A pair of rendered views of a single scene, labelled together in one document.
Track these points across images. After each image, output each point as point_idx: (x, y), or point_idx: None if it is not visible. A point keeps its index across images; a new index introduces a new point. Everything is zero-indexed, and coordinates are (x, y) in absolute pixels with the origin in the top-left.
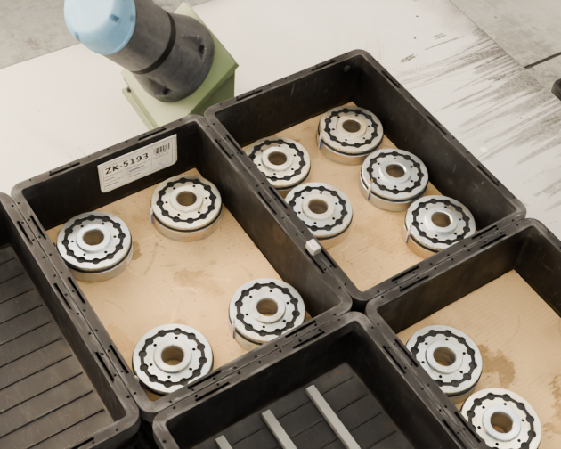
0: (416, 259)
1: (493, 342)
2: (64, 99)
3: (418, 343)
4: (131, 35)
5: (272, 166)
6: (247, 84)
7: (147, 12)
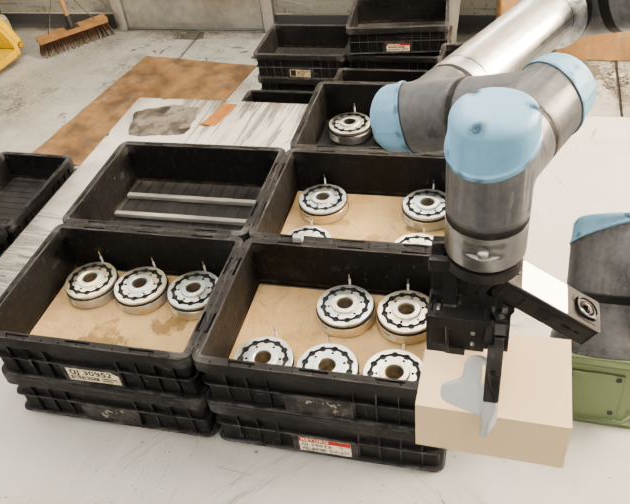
0: None
1: (176, 336)
2: None
3: (213, 287)
4: (570, 241)
5: (401, 301)
6: (586, 462)
7: (588, 254)
